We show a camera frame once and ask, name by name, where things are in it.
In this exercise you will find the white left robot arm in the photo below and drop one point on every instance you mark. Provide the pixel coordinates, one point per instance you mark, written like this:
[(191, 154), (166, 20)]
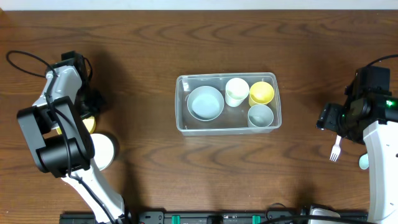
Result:
[(60, 143)]

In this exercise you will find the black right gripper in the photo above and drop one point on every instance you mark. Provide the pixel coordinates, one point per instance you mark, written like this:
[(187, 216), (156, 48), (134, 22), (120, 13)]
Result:
[(329, 119)]

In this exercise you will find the white plastic cup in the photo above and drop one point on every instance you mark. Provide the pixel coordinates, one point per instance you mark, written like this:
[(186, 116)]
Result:
[(236, 91)]

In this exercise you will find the yellow plastic bowl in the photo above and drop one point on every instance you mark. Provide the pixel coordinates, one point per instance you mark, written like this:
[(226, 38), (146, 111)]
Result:
[(90, 124)]

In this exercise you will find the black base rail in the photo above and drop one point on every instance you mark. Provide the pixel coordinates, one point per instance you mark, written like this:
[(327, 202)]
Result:
[(275, 213)]

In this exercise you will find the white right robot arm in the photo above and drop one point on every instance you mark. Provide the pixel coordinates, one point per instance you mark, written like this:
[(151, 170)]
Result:
[(380, 139)]

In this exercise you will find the clear plastic storage container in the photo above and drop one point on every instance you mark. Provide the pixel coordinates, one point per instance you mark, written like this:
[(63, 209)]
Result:
[(231, 120)]

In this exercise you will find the white plastic fork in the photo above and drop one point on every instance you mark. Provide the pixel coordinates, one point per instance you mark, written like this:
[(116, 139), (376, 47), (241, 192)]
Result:
[(336, 149)]

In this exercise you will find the grey plastic cup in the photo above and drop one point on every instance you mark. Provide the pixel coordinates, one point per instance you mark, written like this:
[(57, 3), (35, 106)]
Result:
[(260, 116)]

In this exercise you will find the white plastic bowl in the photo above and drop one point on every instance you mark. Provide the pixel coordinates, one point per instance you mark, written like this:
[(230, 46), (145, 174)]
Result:
[(104, 150)]

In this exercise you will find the light blue plastic spoon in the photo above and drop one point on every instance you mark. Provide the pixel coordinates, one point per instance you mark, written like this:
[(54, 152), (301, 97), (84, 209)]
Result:
[(364, 162)]

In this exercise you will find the yellow plastic cup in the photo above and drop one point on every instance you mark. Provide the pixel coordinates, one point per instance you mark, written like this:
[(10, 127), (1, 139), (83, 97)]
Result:
[(261, 93)]

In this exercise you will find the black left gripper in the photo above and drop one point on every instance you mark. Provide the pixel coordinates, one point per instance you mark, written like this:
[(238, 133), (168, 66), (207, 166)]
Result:
[(99, 100)]

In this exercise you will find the grey plastic bowl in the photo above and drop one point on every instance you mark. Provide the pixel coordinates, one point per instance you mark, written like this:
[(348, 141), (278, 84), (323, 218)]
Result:
[(205, 103)]

